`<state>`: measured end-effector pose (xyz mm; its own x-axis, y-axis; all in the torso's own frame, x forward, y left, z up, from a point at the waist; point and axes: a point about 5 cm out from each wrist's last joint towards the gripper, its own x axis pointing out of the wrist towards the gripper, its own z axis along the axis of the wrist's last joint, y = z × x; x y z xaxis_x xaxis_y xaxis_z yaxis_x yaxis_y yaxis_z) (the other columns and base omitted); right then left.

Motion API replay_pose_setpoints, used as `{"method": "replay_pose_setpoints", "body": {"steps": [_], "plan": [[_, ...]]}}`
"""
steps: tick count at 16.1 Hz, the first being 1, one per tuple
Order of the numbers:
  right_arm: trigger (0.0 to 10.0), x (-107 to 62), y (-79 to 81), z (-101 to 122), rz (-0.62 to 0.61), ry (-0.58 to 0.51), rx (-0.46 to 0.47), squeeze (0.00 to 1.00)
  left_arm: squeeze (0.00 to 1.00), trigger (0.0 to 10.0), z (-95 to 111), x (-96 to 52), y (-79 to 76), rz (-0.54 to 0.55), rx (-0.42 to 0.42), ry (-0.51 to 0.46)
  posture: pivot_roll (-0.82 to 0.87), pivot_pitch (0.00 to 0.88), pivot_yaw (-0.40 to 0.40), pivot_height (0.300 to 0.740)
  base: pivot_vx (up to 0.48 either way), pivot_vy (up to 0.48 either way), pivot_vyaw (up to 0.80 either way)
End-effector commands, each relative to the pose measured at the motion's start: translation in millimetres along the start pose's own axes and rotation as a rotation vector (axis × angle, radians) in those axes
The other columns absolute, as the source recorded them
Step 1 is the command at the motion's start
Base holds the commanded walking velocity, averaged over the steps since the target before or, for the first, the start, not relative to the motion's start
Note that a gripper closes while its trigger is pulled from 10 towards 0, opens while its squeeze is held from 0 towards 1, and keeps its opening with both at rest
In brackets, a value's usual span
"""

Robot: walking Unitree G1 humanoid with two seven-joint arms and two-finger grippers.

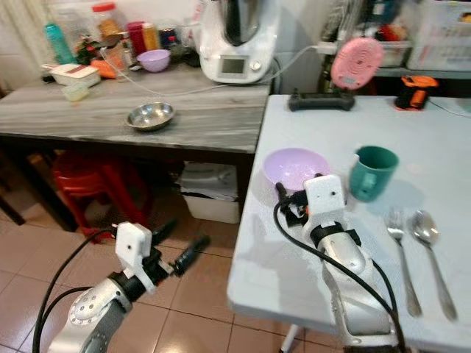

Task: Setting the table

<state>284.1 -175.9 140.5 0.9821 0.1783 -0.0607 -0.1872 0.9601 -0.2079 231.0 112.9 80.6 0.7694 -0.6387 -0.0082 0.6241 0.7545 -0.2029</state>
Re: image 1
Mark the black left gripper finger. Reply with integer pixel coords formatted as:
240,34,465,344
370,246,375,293
152,218,180,245
172,235,212,278

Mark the large purple plastic bowl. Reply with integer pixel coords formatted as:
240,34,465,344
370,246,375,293
263,147,331,196

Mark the green plastic cup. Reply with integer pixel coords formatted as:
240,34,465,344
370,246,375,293
348,145,400,204

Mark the white bin with bag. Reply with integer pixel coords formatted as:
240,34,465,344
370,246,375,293
180,161,243,224

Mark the red plastic stool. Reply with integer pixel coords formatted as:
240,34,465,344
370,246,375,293
52,150,142,241

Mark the steel fork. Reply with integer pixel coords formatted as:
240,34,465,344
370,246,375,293
386,208,423,319

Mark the grey wood-grain table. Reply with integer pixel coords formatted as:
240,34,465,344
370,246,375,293
0,65,272,243

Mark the white folding table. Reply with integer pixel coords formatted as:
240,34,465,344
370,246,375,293
225,93,471,353

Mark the small steel bowl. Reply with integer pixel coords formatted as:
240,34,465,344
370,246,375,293
126,101,177,132

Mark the steel spoon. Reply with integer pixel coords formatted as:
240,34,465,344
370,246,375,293
411,210,459,322

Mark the pink round device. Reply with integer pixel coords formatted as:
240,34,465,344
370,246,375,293
329,36,386,92

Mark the orange black tool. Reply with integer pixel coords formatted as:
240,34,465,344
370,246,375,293
394,74,440,112

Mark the dark wooden chair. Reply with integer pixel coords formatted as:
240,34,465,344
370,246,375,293
0,188,27,226

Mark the white food processor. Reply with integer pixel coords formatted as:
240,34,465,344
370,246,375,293
198,0,283,85

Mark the white basket with items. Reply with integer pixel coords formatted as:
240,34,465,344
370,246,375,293
319,21,413,69

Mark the small translucent cup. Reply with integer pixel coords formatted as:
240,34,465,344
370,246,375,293
63,82,91,103

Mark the small purple bowl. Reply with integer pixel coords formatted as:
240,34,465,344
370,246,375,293
136,49,172,74

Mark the orange packet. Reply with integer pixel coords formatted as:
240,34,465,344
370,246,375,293
91,59,120,80

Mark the white rectangular food container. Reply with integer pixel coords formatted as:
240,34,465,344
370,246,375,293
49,63,102,88

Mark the white plastic storage box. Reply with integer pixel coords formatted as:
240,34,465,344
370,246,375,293
407,0,471,72

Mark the yellow bottle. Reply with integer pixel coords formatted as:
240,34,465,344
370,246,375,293
143,21,161,53

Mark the red canister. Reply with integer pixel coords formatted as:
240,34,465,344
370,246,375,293
126,21,147,57

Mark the small green decorative plant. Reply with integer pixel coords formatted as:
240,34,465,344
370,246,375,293
74,35,101,67

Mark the beige curtain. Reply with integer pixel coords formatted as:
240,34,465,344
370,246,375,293
0,0,56,67

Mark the clear jar red lid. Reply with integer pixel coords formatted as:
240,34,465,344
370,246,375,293
91,1,125,46

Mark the teal bottle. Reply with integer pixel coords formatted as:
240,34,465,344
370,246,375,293
43,21,74,66

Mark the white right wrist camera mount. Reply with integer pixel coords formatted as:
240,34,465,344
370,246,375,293
302,174,347,228

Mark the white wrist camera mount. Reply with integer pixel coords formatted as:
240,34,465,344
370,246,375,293
302,174,347,228
115,222,155,286

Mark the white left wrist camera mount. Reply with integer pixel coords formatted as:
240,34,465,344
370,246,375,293
115,222,155,286

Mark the black controller handle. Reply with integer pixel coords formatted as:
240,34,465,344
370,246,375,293
288,89,356,113

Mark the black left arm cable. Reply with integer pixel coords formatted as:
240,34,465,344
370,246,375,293
35,228,118,353

